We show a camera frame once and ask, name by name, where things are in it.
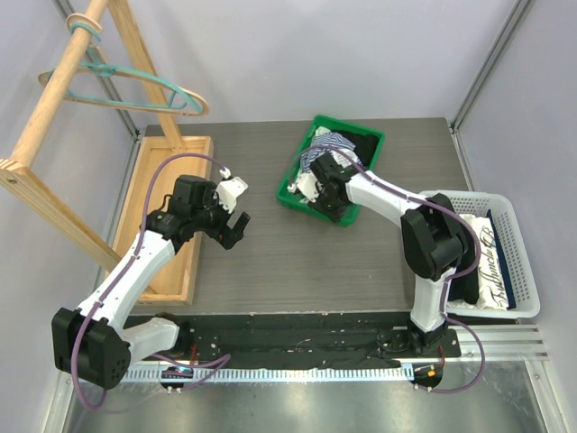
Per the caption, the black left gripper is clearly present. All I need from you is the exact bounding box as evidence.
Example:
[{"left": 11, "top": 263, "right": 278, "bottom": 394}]
[{"left": 190, "top": 182, "right": 248, "bottom": 249}]

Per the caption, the blue white striped tank top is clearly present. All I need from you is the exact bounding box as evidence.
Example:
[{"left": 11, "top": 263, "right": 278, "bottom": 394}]
[{"left": 298, "top": 132, "right": 361, "bottom": 175}]

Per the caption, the green plastic tray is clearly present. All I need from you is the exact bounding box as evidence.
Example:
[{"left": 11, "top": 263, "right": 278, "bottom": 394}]
[{"left": 276, "top": 115, "right": 386, "bottom": 221}]

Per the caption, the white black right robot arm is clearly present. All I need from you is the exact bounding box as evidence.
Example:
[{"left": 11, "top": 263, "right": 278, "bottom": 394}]
[{"left": 295, "top": 150, "right": 481, "bottom": 356}]

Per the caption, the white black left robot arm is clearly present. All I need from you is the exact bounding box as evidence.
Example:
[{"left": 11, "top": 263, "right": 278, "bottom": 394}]
[{"left": 51, "top": 175, "right": 250, "bottom": 391}]

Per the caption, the wooden hanger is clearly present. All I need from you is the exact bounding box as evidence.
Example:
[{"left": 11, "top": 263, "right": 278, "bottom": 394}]
[{"left": 37, "top": 68, "right": 211, "bottom": 117}]

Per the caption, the black garment in tray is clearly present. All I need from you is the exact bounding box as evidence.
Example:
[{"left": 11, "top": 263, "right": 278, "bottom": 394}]
[{"left": 336, "top": 130, "right": 380, "bottom": 169}]

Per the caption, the wooden tray base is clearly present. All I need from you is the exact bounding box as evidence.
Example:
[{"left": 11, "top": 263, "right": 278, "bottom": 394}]
[{"left": 113, "top": 136, "right": 213, "bottom": 307}]

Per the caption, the black garment in basket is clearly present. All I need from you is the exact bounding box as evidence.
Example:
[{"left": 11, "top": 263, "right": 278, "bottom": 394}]
[{"left": 448, "top": 268, "right": 480, "bottom": 305}]

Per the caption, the white printed shirt in basket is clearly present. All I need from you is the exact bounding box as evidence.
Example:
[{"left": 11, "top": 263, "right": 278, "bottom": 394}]
[{"left": 447, "top": 214, "right": 508, "bottom": 310}]

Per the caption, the white perforated laundry basket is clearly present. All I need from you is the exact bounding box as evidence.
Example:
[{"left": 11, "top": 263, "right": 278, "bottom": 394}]
[{"left": 439, "top": 189, "right": 540, "bottom": 320}]

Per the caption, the wooden clothes rack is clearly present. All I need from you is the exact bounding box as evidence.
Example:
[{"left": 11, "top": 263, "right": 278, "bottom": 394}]
[{"left": 0, "top": 0, "right": 184, "bottom": 294}]

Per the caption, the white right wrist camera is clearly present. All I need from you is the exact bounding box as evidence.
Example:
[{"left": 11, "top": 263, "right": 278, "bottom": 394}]
[{"left": 287, "top": 171, "right": 320, "bottom": 203}]

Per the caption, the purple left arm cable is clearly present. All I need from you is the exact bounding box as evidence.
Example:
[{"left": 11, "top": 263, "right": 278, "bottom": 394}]
[{"left": 71, "top": 152, "right": 232, "bottom": 411}]

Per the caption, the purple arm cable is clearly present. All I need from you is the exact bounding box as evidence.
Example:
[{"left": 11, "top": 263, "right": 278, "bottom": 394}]
[
  {"left": 71, "top": 152, "right": 232, "bottom": 411},
  {"left": 335, "top": 148, "right": 487, "bottom": 392}
]

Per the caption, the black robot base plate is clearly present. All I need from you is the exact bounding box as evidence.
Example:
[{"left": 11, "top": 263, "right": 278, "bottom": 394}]
[{"left": 124, "top": 313, "right": 462, "bottom": 369}]

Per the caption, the white slotted cable duct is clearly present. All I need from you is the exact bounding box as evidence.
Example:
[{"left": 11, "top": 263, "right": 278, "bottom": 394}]
[{"left": 122, "top": 363, "right": 414, "bottom": 384}]

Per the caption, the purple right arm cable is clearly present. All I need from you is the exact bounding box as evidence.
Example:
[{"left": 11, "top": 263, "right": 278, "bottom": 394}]
[{"left": 335, "top": 148, "right": 487, "bottom": 392}]

